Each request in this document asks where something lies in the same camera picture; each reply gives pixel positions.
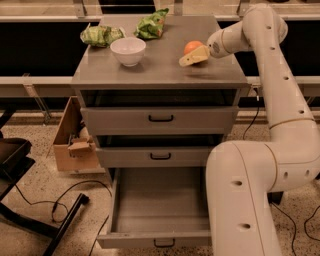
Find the orange fruit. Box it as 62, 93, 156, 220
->
184, 41, 203, 55

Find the black power adapter cable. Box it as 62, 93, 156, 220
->
242, 87, 298, 256

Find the grey drawer cabinet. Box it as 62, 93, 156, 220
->
71, 14, 250, 178

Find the green chip bag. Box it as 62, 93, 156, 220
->
134, 8, 169, 40
80, 24, 124, 47

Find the grey metal railing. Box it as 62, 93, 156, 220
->
0, 0, 320, 125

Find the grey bottom drawer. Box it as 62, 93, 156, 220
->
97, 167, 211, 249

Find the green chip bag left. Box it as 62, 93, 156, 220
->
80, 24, 124, 47

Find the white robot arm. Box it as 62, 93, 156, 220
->
206, 4, 320, 256

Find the black cable far right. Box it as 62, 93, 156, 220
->
303, 203, 320, 242

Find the white ceramic bowl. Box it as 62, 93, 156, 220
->
110, 37, 146, 67

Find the brown cardboard box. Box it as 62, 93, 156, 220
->
53, 96, 100, 172

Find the grey drawer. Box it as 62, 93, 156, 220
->
81, 89, 238, 135
97, 167, 211, 249
96, 134, 224, 168

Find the grey middle drawer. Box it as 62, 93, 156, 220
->
96, 134, 224, 168

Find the black office chair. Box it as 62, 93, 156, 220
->
0, 112, 92, 256

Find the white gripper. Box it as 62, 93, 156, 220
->
179, 29, 228, 67

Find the grey top drawer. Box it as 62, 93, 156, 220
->
81, 89, 238, 135

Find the green chip bag right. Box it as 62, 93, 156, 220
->
134, 8, 169, 40

